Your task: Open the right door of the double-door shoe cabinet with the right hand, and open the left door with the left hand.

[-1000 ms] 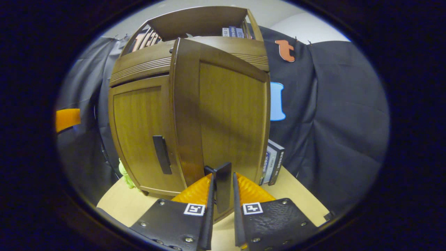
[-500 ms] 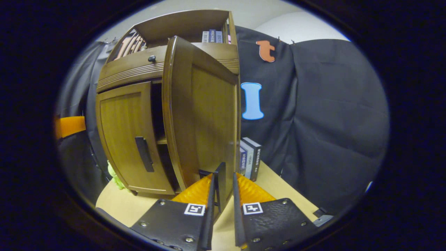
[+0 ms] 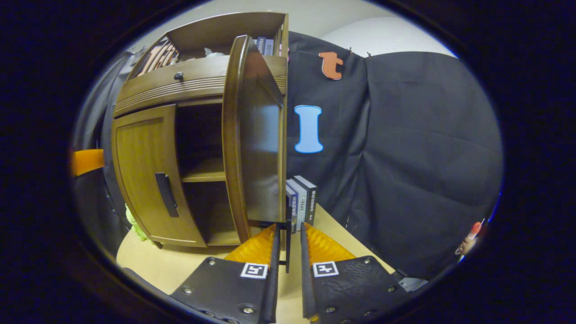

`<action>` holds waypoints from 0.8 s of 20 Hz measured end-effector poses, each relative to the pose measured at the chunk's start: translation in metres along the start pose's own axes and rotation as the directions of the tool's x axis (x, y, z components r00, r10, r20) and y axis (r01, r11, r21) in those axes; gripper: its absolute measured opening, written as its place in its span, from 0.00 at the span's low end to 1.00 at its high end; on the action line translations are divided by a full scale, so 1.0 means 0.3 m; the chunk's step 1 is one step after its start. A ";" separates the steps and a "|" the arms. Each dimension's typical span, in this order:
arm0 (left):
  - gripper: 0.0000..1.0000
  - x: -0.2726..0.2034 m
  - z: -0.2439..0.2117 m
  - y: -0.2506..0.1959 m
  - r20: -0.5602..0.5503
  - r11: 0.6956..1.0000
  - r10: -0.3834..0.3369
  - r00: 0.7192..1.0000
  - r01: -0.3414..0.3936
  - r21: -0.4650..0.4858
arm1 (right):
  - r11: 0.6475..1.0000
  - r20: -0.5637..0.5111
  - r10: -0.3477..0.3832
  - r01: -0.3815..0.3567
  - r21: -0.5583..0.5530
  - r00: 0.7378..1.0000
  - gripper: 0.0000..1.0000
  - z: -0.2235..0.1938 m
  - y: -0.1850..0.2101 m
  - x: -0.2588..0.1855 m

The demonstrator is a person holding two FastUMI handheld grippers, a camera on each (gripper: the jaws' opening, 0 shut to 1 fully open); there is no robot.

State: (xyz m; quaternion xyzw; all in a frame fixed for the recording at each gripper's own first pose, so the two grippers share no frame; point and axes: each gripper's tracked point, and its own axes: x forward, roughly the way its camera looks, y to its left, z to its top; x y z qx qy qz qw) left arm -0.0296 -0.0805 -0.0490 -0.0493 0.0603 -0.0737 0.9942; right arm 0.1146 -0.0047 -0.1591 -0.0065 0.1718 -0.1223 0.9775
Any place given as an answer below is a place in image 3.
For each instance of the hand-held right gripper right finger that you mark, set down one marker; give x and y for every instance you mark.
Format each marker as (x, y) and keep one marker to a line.
(307, 279)

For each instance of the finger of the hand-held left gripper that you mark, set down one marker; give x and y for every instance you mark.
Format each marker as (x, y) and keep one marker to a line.
(87, 162)

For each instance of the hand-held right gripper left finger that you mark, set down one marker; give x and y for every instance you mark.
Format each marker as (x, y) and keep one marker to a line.
(272, 279)

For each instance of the wooden shoe cabinet door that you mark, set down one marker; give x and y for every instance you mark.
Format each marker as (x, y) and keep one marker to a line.
(144, 148)
(258, 148)

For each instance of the wooden double-door shoe cabinet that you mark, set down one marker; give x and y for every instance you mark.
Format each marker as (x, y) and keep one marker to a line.
(216, 31)

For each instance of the wooden inner cabinet shelf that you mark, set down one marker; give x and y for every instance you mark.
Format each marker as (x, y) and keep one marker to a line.
(207, 172)

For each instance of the wooden cabinet drawer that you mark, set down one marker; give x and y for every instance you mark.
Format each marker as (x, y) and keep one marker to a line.
(198, 74)

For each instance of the blue cover book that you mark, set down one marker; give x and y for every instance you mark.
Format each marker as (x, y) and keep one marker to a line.
(291, 211)

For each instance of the grey cover book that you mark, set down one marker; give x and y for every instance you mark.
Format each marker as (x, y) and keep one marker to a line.
(301, 202)

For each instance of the green frog plush toy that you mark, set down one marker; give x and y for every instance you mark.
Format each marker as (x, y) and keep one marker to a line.
(135, 225)

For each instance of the black cover book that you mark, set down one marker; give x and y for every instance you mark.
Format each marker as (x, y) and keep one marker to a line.
(312, 200)

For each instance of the black round drawer knob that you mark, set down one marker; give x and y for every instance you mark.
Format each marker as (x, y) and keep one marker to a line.
(178, 76)

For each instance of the black backdrop cloth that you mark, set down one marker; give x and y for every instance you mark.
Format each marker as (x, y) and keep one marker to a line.
(418, 157)

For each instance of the small red tipped object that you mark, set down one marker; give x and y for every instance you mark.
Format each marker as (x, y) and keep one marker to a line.
(470, 236)

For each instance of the blue spine book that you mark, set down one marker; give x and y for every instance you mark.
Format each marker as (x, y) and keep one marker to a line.
(269, 47)

